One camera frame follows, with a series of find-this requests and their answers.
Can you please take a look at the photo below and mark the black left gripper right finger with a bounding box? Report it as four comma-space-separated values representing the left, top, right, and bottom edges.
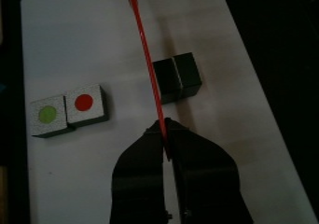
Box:
164, 117, 254, 224

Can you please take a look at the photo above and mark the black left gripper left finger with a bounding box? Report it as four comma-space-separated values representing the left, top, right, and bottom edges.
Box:
108, 119, 174, 224

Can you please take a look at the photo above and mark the red toy knife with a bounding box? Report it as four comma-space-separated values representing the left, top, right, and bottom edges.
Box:
123, 0, 172, 162

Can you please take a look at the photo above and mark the sushi piece red dot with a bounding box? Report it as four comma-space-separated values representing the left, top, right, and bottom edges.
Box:
64, 83, 111, 129

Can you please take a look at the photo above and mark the sushi piece green dot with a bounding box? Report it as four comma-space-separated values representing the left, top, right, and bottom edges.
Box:
28, 94, 76, 139

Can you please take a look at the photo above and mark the dark sushi piece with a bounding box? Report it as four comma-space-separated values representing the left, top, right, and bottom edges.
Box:
172, 51, 203, 100
151, 58, 184, 105

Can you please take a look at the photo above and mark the white cutting board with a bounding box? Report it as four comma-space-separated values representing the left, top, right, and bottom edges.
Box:
19, 0, 319, 224

